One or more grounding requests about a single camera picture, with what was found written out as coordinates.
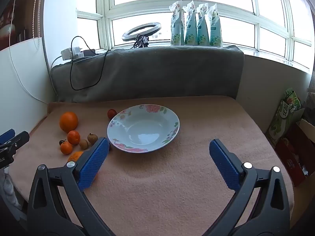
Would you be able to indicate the red carton box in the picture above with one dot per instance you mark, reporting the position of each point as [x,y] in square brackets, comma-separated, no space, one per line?
[290,157]

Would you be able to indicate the large smooth orange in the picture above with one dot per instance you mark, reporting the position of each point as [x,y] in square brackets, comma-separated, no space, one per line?
[69,122]

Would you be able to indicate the white grey cloth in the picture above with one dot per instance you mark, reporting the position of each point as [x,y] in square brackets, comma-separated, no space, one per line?
[7,189]

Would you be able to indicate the grey blanket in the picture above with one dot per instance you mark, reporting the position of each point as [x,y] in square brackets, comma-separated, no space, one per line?
[160,73]

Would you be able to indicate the brown cardboard box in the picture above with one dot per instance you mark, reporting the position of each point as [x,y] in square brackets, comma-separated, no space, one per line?
[307,127]

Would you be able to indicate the floral ceramic plate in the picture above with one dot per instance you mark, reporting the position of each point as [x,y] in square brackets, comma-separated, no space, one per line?
[142,127]

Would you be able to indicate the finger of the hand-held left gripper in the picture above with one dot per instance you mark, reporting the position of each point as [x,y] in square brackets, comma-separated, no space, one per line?
[6,135]
[17,141]

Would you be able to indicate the pink blanket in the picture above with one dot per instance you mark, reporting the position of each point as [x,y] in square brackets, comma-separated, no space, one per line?
[172,189]

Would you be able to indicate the black power adapter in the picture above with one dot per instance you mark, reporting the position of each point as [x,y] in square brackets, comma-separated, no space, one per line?
[89,52]

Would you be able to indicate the red cherry tomato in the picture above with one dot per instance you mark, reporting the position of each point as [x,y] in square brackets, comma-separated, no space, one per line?
[112,113]

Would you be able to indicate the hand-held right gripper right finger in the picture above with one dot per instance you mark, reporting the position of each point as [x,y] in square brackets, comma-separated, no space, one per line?
[225,167]

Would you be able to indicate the white power strip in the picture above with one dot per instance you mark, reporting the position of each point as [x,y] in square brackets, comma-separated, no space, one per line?
[67,53]

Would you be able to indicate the green carton box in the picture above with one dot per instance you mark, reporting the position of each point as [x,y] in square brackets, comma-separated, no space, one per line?
[283,118]

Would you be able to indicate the large bumpy orange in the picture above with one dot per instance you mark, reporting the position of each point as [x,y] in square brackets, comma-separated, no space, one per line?
[75,156]

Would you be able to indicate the tangerine with stem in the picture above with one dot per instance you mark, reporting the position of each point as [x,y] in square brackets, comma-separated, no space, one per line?
[66,148]

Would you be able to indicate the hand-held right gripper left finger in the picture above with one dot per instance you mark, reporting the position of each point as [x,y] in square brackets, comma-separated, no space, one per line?
[94,162]

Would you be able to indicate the dark orange tangerine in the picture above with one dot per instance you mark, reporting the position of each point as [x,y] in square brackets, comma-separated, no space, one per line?
[73,137]

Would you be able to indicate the white framed window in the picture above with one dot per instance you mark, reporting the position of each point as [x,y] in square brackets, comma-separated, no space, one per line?
[103,5]

